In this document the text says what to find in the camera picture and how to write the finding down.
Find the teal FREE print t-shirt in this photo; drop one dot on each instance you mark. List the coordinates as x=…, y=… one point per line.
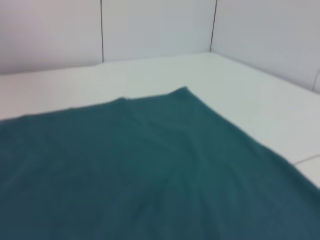
x=125, y=175

